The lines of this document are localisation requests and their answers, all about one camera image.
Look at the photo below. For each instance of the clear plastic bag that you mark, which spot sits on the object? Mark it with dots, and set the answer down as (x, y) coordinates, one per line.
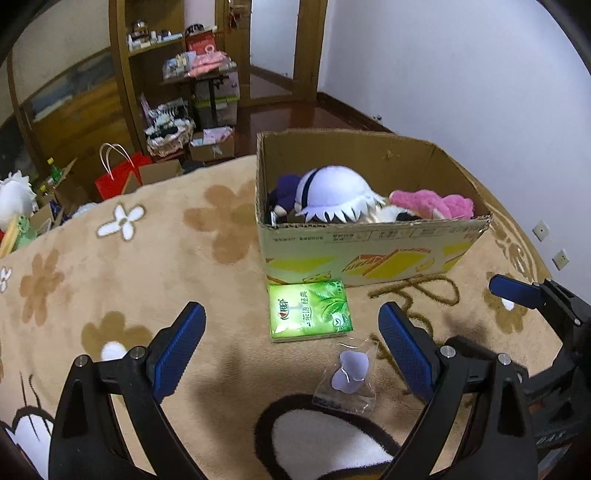
(348, 374)

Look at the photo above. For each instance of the white spiky plush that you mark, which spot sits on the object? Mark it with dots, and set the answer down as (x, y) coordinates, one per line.
(16, 198)

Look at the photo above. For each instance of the green frog toy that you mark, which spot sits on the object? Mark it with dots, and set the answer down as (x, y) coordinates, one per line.
(21, 228)

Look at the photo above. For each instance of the red gift bag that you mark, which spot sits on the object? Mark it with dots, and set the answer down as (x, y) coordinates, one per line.
(201, 41)

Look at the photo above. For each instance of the brown cardboard box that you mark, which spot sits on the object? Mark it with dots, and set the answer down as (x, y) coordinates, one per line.
(159, 171)

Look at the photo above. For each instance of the white-haired purple doll plush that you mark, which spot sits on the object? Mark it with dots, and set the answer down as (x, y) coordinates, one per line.
(332, 189)

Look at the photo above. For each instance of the pink patterned bag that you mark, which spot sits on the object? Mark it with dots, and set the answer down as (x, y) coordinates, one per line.
(228, 87)

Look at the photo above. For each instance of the clear plastic storage box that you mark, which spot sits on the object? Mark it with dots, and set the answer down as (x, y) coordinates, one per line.
(217, 113)

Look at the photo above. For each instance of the green tissue pack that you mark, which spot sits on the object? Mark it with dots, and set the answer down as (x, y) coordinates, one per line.
(309, 311)

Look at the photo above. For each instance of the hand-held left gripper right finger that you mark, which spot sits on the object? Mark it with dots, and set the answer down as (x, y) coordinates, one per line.
(406, 355)

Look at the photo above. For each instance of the black and white fluffy plush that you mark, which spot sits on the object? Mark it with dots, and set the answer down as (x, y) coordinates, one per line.
(392, 213)

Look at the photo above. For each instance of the red paper bag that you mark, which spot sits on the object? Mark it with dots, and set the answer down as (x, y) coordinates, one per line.
(120, 177)

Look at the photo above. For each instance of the green bottle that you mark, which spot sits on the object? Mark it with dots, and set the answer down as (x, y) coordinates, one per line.
(54, 170)

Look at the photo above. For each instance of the wooden wardrobe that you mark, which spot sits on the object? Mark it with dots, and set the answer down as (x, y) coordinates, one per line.
(69, 106)

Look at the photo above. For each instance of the wicker basket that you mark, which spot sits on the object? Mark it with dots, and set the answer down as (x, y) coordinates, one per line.
(171, 145)

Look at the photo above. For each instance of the pile of striped clothes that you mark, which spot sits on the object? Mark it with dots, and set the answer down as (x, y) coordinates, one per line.
(166, 117)

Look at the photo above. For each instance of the pink packets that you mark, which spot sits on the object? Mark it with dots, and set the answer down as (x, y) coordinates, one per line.
(207, 62)

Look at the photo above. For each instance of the pink bear plush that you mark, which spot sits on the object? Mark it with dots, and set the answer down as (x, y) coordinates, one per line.
(415, 201)

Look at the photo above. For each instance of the beige floral blanket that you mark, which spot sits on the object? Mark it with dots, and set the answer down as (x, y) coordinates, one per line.
(138, 286)

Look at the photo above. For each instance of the small dark table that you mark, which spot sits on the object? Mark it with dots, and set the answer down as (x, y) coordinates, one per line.
(212, 78)

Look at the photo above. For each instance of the cardboard box with bottles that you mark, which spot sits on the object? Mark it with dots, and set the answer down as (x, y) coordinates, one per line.
(69, 194)

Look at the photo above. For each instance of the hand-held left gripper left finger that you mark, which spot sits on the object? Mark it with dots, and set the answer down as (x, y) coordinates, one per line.
(178, 350)

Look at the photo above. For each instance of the white wall socket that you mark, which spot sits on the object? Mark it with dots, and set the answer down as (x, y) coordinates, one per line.
(540, 230)
(561, 259)

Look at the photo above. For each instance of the low box of pink packets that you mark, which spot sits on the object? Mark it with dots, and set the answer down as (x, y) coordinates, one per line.
(212, 143)

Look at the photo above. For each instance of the wooden corner shelf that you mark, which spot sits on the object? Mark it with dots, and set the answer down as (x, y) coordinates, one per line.
(127, 69)

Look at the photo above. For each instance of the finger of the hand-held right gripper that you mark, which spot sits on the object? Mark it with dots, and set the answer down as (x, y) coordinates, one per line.
(512, 288)

